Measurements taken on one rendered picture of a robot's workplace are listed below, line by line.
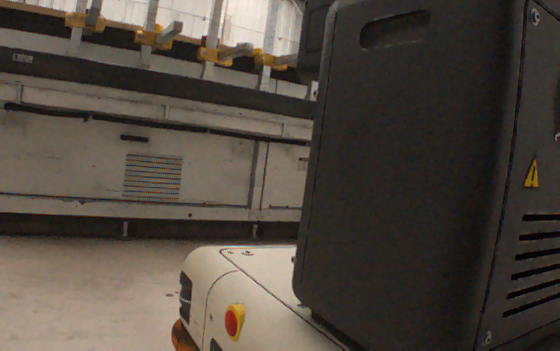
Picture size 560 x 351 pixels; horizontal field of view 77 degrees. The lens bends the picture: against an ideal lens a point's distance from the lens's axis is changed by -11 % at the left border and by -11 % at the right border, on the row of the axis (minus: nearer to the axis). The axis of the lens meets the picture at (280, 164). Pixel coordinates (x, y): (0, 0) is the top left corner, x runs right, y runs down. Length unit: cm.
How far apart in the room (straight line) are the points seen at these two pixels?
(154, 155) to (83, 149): 30
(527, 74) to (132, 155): 158
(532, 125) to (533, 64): 5
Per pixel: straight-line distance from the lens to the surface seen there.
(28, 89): 151
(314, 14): 66
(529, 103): 38
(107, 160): 174
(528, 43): 38
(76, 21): 150
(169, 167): 179
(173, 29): 128
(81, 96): 150
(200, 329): 70
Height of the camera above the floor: 50
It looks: 3 degrees down
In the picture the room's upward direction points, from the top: 7 degrees clockwise
